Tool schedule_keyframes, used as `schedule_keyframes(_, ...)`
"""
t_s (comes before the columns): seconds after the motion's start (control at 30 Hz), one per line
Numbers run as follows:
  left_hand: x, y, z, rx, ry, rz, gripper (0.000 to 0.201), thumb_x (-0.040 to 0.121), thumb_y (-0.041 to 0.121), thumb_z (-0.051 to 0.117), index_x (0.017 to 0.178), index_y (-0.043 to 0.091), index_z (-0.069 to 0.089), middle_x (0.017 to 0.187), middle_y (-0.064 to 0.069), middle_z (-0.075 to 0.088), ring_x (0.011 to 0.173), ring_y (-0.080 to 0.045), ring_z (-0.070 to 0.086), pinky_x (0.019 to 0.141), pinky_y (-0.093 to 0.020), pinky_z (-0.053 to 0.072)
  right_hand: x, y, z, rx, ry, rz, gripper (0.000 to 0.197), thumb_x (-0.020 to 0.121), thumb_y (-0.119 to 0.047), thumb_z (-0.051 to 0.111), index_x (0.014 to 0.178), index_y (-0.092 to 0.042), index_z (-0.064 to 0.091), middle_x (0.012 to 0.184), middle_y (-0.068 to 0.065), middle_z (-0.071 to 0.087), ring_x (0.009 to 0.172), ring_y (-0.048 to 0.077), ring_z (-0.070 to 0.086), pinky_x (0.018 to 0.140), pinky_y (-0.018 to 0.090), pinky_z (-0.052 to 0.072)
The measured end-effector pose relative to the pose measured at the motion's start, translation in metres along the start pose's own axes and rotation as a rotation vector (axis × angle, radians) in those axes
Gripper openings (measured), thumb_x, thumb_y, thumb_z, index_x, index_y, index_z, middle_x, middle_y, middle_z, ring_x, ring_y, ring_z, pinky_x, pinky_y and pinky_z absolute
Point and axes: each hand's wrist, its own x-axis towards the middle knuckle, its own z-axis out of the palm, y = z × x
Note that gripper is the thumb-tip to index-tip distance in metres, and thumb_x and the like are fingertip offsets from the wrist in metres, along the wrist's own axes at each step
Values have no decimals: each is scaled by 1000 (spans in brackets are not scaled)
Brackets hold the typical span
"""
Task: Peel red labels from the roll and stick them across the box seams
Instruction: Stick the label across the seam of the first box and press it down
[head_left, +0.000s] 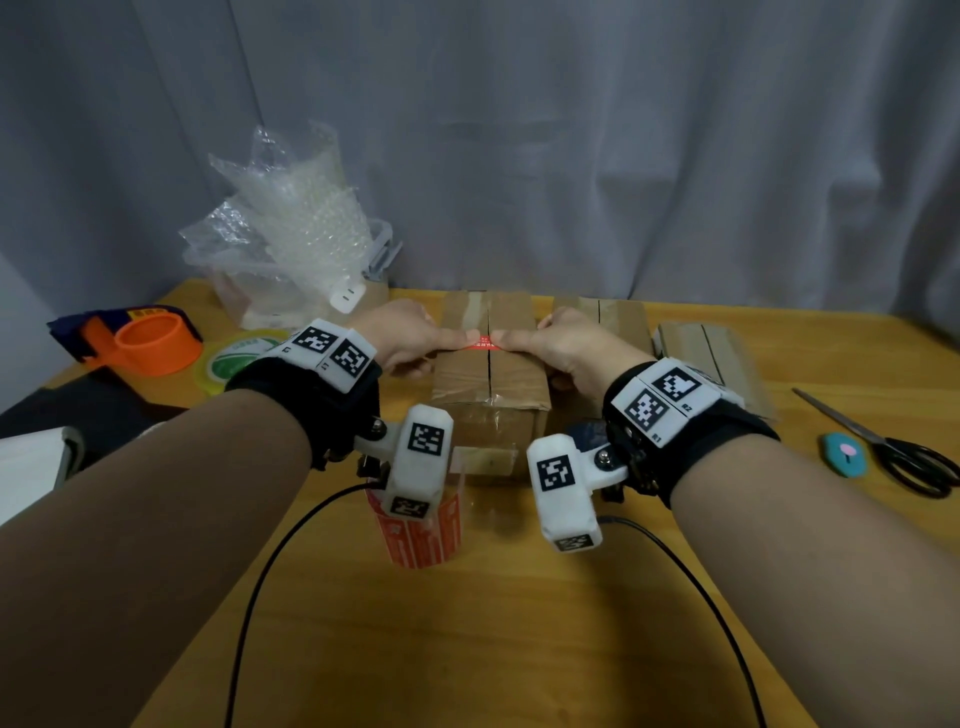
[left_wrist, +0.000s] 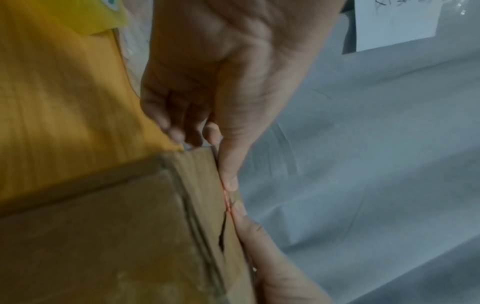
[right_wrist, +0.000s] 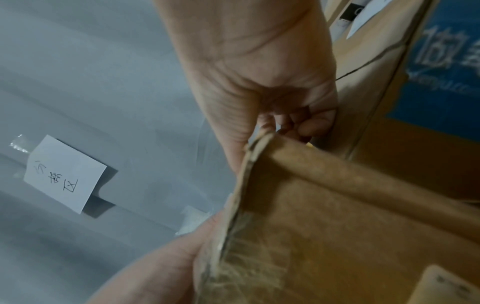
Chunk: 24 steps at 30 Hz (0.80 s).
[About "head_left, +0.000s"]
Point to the person's right hand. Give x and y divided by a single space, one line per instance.
585 349

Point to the person's left hand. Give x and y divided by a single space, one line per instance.
405 334

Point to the cardboard box with blue tape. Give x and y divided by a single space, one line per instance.
615 319

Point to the red label sticker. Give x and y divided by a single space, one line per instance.
480 345

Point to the cardboard box with pale tape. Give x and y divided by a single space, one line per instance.
487 405

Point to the plain cardboard box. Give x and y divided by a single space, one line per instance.
712 360

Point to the roll of red stickers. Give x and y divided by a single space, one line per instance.
420 544

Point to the person's right forearm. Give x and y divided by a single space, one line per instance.
825 585

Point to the person's left forearm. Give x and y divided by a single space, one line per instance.
150 540

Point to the black left wristband with markers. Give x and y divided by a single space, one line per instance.
322 405

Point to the black wristband with markers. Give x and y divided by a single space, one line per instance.
697 442
322 405

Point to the black right wristband with markers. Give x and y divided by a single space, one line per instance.
697 442

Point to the yellow packing tape roll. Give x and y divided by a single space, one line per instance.
236 360

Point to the clear bubble wrap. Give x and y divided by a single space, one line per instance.
292 202

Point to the grey curtain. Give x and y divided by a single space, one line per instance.
600 150

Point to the orange and navy tape dispenser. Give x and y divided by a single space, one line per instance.
150 345

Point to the teal small cutter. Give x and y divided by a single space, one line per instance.
844 454

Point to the white notebook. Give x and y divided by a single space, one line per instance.
34 469

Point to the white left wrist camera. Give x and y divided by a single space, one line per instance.
420 465

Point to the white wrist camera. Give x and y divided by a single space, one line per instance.
562 487
420 465

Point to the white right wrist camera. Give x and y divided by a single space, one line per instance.
562 487

